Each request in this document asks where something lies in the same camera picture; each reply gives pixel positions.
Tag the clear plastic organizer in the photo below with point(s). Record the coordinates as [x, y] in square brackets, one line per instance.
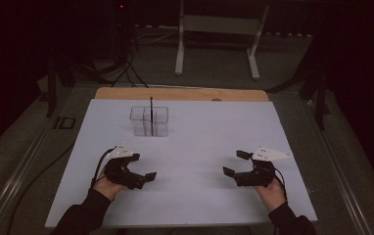
[142, 122]

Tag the person's right hand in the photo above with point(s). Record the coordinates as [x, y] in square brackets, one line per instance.
[271, 196]

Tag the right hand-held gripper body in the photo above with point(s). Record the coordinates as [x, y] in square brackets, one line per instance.
[257, 173]

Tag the metal floor rail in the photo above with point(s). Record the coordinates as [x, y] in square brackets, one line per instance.
[341, 176]
[15, 173]

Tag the white metal stand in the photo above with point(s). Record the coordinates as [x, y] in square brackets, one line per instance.
[221, 24]

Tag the person's left hand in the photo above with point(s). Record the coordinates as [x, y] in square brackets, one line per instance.
[105, 189]

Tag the black and silver pen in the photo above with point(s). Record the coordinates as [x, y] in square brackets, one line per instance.
[151, 116]

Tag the black stand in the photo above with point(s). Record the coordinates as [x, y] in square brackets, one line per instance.
[52, 88]
[320, 101]

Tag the white board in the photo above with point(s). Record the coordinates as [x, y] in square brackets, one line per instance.
[201, 130]

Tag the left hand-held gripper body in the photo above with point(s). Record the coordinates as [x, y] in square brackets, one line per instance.
[123, 173]

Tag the wooden table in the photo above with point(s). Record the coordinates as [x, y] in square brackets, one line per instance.
[175, 94]

